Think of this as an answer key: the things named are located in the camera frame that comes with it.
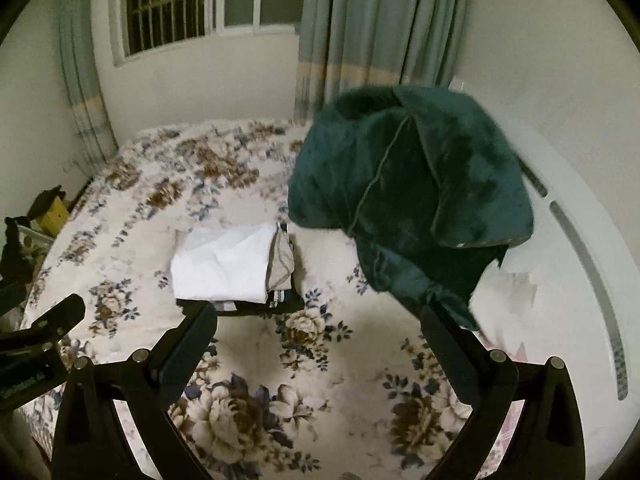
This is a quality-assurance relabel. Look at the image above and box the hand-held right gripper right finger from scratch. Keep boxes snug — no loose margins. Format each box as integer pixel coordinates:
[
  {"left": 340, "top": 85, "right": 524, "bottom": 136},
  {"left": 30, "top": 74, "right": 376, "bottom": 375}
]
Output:
[{"left": 420, "top": 303, "right": 586, "bottom": 480}]

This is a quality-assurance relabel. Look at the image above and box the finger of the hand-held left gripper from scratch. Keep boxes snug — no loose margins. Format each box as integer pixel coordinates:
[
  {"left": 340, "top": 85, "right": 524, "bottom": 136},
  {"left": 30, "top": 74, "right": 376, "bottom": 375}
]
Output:
[{"left": 0, "top": 293, "right": 86, "bottom": 357}]

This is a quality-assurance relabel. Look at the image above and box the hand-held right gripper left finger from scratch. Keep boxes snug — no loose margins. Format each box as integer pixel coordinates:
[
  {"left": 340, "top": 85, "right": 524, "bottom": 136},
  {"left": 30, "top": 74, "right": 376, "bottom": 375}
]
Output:
[{"left": 50, "top": 301, "right": 219, "bottom": 480}]

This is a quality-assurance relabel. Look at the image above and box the white t-shirt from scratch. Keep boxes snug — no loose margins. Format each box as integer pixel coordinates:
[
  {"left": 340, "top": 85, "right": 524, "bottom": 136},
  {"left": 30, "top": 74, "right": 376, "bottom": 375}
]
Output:
[{"left": 170, "top": 222, "right": 281, "bottom": 305}]

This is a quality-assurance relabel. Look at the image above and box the floral bed sheet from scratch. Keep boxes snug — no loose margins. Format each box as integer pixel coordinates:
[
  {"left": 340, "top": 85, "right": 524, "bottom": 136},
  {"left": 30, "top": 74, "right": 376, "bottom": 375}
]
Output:
[{"left": 15, "top": 119, "right": 507, "bottom": 480}]

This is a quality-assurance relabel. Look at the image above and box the clear plastic storage box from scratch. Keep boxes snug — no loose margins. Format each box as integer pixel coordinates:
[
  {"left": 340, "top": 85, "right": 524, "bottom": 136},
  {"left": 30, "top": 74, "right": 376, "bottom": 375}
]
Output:
[{"left": 17, "top": 225, "right": 54, "bottom": 262}]

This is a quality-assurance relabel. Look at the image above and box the white cloth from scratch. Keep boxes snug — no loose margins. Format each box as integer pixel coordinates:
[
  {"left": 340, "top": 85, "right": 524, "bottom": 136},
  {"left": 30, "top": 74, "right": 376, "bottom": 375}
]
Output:
[{"left": 471, "top": 255, "right": 544, "bottom": 335}]

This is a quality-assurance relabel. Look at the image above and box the black garment pile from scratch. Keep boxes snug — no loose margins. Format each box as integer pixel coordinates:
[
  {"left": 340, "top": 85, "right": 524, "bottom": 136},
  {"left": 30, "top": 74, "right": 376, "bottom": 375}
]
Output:
[{"left": 4, "top": 215, "right": 32, "bottom": 282}]

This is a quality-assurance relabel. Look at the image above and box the black folded garment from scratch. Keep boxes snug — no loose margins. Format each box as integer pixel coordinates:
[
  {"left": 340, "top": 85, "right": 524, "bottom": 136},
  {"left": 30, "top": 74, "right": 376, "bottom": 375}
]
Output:
[{"left": 176, "top": 286, "right": 306, "bottom": 317}]

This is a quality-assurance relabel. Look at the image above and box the yellow box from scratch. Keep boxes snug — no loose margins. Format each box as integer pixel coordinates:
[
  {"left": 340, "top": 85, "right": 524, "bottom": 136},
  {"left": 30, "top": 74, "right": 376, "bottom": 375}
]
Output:
[{"left": 39, "top": 197, "right": 70, "bottom": 234}]

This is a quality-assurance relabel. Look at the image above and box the black cloth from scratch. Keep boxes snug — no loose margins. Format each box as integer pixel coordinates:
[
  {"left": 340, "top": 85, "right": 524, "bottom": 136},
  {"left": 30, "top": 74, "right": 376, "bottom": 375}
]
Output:
[{"left": 32, "top": 186, "right": 64, "bottom": 216}]

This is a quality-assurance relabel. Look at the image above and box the beige folded garment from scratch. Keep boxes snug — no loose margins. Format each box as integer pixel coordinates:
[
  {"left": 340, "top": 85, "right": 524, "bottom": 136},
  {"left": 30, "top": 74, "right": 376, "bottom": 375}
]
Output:
[{"left": 270, "top": 226, "right": 297, "bottom": 294}]

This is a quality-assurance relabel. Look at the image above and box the dark green plush blanket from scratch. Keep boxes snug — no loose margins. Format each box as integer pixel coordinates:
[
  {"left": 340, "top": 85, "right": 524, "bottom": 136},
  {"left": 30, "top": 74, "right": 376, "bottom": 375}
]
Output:
[{"left": 288, "top": 85, "right": 535, "bottom": 332}]

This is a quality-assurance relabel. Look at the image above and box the white bed headboard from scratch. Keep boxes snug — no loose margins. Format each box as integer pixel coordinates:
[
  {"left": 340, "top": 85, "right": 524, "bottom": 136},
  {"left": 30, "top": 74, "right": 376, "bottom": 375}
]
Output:
[{"left": 450, "top": 76, "right": 630, "bottom": 404}]

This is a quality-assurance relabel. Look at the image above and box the narrow grey-green curtain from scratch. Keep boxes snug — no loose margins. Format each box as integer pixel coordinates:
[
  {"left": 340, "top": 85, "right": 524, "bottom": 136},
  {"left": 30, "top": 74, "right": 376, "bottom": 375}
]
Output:
[{"left": 57, "top": 0, "right": 121, "bottom": 181}]

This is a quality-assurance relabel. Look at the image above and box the barred window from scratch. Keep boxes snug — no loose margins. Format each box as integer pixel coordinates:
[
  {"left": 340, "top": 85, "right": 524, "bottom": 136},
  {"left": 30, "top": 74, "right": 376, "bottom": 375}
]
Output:
[{"left": 107, "top": 0, "right": 311, "bottom": 67}]

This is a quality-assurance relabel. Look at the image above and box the wide grey-green curtain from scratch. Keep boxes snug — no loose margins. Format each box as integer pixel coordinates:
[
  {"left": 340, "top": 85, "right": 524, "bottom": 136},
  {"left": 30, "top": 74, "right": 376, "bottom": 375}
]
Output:
[{"left": 294, "top": 0, "right": 471, "bottom": 124}]

